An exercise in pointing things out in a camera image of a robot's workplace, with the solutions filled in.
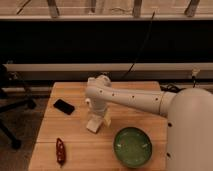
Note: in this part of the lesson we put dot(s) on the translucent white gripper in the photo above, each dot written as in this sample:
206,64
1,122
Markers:
99,107

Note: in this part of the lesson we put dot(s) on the white sponge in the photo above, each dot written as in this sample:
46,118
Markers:
94,123

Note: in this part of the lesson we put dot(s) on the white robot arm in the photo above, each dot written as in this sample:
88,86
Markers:
189,115

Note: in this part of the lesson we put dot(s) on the green ceramic bowl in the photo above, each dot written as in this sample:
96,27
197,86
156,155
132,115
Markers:
132,147

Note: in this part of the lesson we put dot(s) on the white tube bottle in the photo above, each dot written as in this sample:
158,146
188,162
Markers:
88,100

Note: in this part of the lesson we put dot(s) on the black smartphone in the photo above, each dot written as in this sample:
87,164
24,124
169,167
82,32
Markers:
64,106

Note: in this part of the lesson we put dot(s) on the red chili pepper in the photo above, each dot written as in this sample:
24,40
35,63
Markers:
60,152

